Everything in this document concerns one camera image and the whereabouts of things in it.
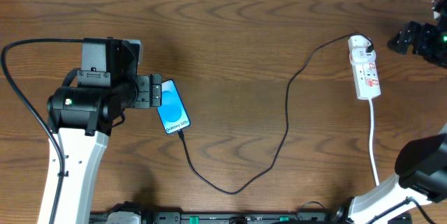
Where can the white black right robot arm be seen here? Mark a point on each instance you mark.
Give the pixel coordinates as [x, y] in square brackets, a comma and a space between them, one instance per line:
[420, 168]

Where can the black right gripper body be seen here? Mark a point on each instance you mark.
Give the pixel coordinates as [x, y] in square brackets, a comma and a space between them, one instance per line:
[411, 36]

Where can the white power strip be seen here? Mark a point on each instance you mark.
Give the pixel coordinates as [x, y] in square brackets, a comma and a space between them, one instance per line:
[366, 81]

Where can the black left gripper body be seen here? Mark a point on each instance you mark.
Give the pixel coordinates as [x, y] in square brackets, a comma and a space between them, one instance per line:
[143, 91]

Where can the white USB charger adapter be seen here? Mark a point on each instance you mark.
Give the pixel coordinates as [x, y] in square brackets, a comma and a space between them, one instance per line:
[361, 50]

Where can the blue Galaxy smartphone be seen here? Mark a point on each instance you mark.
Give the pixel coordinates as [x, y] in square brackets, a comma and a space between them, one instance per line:
[172, 112]

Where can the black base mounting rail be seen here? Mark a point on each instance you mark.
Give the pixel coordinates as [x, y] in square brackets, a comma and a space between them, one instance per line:
[130, 212]

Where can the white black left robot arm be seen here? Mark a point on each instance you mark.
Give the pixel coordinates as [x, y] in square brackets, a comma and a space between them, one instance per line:
[81, 118]

